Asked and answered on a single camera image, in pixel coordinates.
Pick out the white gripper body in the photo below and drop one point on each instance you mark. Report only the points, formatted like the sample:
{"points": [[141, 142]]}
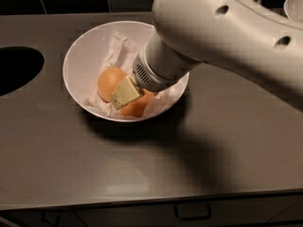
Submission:
{"points": [[148, 74]]}

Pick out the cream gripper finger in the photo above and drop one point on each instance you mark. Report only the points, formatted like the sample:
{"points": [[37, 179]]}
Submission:
{"points": [[126, 92]]}

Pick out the orange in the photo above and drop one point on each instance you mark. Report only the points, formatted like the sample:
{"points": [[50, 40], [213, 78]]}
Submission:
{"points": [[108, 81], [137, 107]]}

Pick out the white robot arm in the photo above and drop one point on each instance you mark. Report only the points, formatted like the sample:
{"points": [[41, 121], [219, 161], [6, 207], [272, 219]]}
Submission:
{"points": [[240, 36]]}

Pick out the white ceramic bowl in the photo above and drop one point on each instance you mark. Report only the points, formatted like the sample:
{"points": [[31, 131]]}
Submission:
{"points": [[90, 54]]}

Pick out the white crumpled paper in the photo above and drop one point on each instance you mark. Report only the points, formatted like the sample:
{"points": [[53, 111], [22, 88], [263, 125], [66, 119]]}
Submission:
{"points": [[122, 51]]}

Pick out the black drawer handle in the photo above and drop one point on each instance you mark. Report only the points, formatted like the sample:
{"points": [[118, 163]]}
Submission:
{"points": [[50, 219], [192, 211]]}

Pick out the left black drawer handle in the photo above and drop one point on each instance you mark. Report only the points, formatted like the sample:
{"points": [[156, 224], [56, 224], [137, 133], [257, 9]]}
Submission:
{"points": [[50, 219]]}

